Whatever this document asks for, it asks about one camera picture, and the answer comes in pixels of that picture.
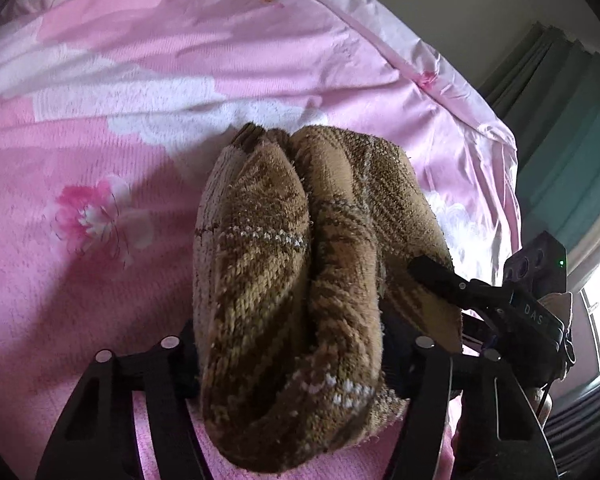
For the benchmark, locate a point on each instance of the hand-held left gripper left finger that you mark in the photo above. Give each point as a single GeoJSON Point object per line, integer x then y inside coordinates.
{"type": "Point", "coordinates": [177, 362]}

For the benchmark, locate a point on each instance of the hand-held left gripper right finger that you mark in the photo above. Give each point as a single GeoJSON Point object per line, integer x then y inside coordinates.
{"type": "Point", "coordinates": [405, 360]}

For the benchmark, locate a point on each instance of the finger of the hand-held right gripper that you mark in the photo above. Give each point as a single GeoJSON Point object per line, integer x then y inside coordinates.
{"type": "Point", "coordinates": [437, 277]}

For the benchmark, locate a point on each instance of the brown plaid knit sweater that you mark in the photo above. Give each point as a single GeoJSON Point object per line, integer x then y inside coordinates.
{"type": "Point", "coordinates": [300, 270]}

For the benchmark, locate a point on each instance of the person's right hand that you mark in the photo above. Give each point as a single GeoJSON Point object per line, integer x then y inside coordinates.
{"type": "Point", "coordinates": [560, 305]}

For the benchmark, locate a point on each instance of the green curtain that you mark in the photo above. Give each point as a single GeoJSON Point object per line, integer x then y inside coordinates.
{"type": "Point", "coordinates": [560, 125]}

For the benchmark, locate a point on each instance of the pink floral bed sheet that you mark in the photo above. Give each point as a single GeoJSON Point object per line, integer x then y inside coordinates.
{"type": "Point", "coordinates": [130, 125]}

